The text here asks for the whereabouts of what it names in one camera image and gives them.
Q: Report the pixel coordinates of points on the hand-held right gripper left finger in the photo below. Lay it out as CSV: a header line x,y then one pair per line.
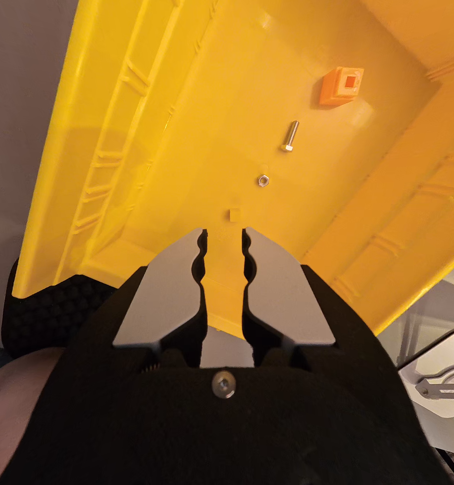
x,y
162,303

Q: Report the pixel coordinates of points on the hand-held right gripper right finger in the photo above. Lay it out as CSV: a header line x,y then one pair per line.
x,y
288,303

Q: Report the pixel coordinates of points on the yellow cube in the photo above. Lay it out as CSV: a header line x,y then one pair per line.
x,y
234,214

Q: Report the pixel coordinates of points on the small metal nut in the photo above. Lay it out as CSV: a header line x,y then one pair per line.
x,y
259,179

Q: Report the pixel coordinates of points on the small metal screw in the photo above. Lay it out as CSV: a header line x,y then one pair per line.
x,y
290,136

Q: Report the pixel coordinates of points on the yellow plastic bin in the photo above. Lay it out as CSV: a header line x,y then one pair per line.
x,y
212,114

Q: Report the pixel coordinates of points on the orange cube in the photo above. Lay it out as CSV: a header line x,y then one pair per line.
x,y
341,86

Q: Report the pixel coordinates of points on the white desk foot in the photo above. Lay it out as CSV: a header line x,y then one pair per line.
x,y
435,394

